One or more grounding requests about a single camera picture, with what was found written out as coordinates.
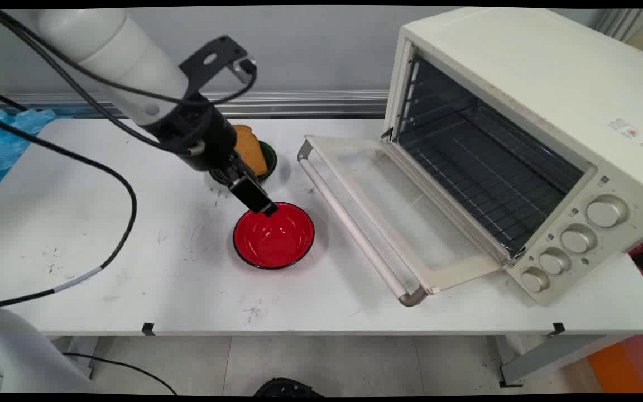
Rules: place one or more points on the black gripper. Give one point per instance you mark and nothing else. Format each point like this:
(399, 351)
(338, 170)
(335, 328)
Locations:
(204, 139)

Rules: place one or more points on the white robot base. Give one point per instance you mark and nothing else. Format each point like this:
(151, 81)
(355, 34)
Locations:
(14, 357)

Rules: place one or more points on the dark green bowl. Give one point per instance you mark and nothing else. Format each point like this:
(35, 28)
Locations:
(269, 159)

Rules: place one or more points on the brown bread slice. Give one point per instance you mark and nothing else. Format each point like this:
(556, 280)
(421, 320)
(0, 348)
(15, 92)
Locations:
(249, 151)

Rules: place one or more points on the red bowl black rim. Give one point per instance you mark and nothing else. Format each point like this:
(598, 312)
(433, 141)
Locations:
(274, 240)

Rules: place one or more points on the glass oven door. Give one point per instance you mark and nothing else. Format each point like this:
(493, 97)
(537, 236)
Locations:
(388, 190)

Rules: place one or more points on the black tape piece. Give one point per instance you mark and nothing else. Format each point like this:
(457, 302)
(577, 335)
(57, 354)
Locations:
(558, 328)
(148, 329)

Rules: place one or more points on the black object on floor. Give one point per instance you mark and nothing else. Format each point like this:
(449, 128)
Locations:
(288, 387)

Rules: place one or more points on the blue bubble wrap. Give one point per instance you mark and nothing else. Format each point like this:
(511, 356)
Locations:
(3, 145)

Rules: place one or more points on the smallest cream oven knob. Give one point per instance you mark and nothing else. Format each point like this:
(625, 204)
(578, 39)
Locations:
(533, 281)

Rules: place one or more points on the cream toaster oven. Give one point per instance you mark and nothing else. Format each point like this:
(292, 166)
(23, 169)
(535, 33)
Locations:
(522, 56)

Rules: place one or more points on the medium cream oven knob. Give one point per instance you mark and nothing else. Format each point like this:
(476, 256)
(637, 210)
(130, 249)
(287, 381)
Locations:
(554, 262)

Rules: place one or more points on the large cream oven knob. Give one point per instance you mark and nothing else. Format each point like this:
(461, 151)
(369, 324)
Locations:
(578, 240)

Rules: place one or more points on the grey table leg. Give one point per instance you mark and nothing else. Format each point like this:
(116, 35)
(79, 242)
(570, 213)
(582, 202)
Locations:
(550, 357)

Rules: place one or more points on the largest cream oven knob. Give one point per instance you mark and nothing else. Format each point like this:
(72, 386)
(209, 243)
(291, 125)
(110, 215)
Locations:
(606, 212)

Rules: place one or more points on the white label sticker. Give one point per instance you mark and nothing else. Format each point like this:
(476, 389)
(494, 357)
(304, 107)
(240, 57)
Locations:
(623, 128)

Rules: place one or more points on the aluminium wall rail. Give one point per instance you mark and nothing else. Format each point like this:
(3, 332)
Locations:
(310, 103)

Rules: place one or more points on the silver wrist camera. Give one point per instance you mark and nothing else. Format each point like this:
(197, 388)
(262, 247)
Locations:
(241, 68)

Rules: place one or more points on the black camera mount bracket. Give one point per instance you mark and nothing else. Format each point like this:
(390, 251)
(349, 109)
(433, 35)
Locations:
(210, 58)

